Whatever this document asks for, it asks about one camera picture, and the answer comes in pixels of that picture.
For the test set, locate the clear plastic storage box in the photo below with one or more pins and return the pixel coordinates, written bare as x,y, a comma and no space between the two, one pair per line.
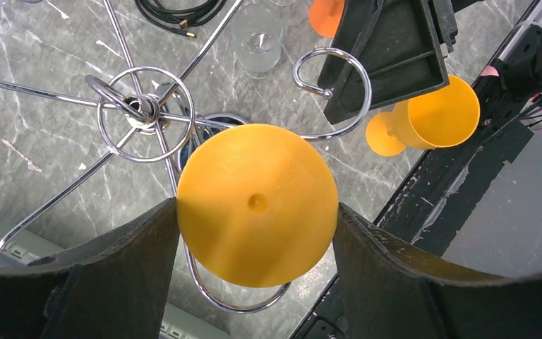
176,323

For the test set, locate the clear wine glass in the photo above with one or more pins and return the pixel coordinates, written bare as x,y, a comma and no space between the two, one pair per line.
257,32

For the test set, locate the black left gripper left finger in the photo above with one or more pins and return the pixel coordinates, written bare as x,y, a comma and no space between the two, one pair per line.
113,286

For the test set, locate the chrome wine glass rack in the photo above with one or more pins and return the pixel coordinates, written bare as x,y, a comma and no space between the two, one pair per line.
170,116

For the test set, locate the yellow wine glass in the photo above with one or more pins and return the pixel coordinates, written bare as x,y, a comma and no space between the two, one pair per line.
257,205

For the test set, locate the yellow-orange wine glass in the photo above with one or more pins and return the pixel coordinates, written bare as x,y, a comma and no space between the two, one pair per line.
440,119

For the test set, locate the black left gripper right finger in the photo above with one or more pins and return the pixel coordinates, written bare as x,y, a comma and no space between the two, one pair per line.
393,289

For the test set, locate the orange wine glass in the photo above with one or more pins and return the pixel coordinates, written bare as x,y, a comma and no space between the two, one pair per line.
325,16

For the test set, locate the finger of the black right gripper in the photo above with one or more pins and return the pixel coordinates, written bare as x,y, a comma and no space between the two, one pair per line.
401,43

